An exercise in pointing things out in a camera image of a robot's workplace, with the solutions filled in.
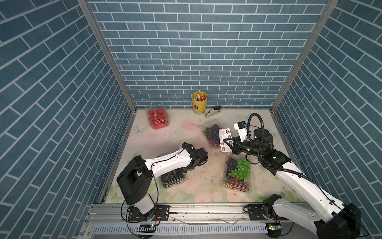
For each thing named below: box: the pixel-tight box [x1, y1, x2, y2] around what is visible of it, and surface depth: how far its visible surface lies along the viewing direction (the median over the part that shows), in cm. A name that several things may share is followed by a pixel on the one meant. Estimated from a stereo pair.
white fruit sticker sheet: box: [218, 127, 234, 153], surface depth 75 cm
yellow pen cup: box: [191, 91, 208, 116], surface depth 114 cm
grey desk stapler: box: [204, 105, 222, 119], surface depth 118 cm
